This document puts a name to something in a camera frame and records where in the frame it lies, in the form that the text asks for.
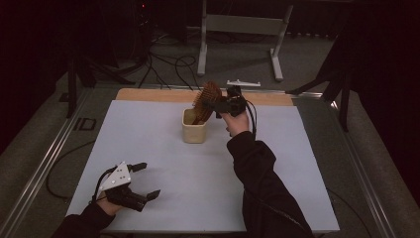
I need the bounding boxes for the black angled stand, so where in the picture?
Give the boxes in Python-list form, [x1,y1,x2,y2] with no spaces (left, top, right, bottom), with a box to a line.
[284,31,354,133]

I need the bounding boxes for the dark equipment with red light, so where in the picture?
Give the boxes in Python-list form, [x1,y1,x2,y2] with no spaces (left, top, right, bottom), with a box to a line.
[130,0,157,63]

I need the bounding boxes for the cream square cup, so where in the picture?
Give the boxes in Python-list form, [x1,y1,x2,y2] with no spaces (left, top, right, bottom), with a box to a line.
[181,107,208,145]

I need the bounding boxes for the brown wooden hairbrush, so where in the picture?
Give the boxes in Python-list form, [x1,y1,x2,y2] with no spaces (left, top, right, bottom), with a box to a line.
[191,80,224,126]

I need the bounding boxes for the person's left hand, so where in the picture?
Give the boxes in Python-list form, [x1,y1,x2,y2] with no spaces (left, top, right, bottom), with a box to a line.
[97,194,125,216]

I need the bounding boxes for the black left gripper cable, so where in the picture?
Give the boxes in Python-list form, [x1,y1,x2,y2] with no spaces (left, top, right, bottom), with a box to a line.
[46,140,115,204]

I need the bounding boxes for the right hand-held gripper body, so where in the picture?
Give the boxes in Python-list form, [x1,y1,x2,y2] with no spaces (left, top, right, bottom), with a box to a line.
[219,78,262,118]

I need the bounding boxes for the white metal stand frame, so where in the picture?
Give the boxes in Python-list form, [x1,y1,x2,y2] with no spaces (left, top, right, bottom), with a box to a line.
[196,0,294,83]

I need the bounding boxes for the long metal floor rail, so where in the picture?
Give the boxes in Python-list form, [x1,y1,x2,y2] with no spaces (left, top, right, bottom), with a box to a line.
[329,99,399,238]
[0,87,94,238]

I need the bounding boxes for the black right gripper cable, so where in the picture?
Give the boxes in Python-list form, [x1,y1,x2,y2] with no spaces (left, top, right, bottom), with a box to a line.
[245,99,373,238]

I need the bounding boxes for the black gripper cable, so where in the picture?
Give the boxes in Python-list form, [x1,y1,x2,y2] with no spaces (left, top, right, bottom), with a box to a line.
[46,140,115,204]
[245,99,373,238]

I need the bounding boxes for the white table sheet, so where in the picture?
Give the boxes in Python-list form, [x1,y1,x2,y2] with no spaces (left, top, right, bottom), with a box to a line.
[65,99,341,233]

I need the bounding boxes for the person's right hand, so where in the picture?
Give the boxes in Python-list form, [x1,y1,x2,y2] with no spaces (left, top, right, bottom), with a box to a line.
[220,110,251,138]

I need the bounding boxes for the black rectangular floor bracket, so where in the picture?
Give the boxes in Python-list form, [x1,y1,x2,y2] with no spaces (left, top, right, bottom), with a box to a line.
[72,117,98,132]

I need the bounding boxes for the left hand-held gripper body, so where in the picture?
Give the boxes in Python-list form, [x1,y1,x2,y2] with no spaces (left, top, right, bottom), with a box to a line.
[95,161,149,213]

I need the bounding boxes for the black floor cables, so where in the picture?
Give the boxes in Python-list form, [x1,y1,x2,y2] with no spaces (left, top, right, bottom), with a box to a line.
[138,46,203,92]

